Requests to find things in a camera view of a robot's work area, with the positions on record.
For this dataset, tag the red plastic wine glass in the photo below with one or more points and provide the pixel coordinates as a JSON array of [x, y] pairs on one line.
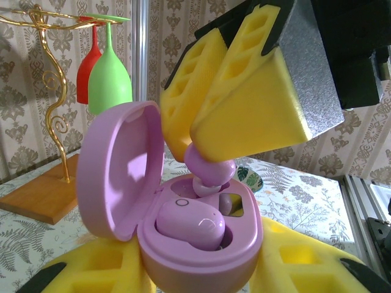
[[84, 76]]

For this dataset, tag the purple earbud charging case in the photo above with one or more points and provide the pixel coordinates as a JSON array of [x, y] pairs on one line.
[[122, 168]]

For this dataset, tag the aluminium frame post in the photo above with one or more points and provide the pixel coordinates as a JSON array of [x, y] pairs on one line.
[[141, 45]]

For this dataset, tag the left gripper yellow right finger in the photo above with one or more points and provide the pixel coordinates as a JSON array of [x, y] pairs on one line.
[[305, 268]]

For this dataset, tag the aluminium table side rail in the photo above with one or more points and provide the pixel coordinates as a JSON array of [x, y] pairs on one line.
[[357, 198]]

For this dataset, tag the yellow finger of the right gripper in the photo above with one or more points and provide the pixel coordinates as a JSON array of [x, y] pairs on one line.
[[189, 76], [259, 116]]

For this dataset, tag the leaf print round dish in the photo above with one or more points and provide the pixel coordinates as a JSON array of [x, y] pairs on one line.
[[249, 180]]

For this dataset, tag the green plastic wine glass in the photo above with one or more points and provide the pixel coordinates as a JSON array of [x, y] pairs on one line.
[[110, 82]]

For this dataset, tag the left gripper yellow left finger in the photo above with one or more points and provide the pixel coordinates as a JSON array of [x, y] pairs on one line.
[[100, 268]]

